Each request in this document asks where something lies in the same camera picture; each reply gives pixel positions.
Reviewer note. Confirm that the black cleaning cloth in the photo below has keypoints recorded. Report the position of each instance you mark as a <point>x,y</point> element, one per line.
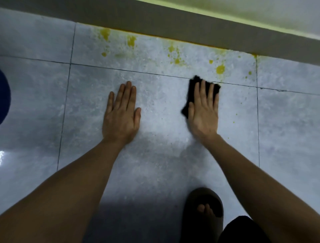
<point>191,91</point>

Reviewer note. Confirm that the person's right forearm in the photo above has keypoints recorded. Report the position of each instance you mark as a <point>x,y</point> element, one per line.
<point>262,190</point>

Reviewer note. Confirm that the person's left little finger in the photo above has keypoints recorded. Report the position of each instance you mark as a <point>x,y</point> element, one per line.
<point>110,101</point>

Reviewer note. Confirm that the dark blue round object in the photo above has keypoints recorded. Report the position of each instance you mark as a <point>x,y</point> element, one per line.
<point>3,97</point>

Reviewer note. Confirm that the black shorts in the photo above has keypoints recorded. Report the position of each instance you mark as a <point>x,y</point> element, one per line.
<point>243,231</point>

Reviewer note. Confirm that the person's right hand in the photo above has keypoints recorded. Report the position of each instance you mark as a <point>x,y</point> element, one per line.
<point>203,120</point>

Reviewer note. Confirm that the person's right middle finger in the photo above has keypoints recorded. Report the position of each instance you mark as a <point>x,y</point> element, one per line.
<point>203,92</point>

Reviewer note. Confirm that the person's left forearm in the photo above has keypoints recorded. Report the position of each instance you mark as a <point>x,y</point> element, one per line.
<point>62,190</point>

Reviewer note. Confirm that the person's right thumb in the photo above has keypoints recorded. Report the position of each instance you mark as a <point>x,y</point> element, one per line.
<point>191,111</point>

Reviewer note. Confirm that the person's left middle finger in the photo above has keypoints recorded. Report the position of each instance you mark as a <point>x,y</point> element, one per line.
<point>126,95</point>

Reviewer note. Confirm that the person's right little finger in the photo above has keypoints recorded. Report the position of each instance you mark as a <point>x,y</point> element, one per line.
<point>216,102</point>

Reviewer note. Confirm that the person's left thumb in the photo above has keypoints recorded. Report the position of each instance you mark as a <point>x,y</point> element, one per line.
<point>137,117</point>

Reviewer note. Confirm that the dark brown slipper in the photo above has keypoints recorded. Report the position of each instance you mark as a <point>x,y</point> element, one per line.
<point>192,225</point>

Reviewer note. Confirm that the person's left hand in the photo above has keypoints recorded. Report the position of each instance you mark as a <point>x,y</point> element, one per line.
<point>120,125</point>

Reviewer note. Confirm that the person's foot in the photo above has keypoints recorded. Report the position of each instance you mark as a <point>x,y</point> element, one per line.
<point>205,209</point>

